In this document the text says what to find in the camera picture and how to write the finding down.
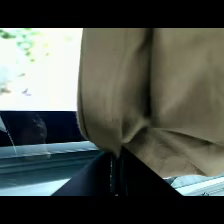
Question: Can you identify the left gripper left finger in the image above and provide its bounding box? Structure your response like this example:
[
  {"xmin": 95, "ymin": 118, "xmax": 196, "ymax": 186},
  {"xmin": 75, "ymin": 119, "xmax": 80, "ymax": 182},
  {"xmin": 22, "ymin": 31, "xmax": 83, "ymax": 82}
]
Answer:
[{"xmin": 51, "ymin": 149, "xmax": 118, "ymax": 197}]

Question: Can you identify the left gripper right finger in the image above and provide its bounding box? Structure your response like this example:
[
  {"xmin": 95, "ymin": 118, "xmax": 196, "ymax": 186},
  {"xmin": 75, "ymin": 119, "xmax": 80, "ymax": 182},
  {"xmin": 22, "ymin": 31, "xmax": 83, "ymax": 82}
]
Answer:
[{"xmin": 116, "ymin": 145, "xmax": 184, "ymax": 197}]

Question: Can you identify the brown garment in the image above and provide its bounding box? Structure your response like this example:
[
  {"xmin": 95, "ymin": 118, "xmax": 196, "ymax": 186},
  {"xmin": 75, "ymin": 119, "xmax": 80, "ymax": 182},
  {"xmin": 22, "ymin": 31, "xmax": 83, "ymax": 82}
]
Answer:
[{"xmin": 76, "ymin": 28, "xmax": 224, "ymax": 178}]

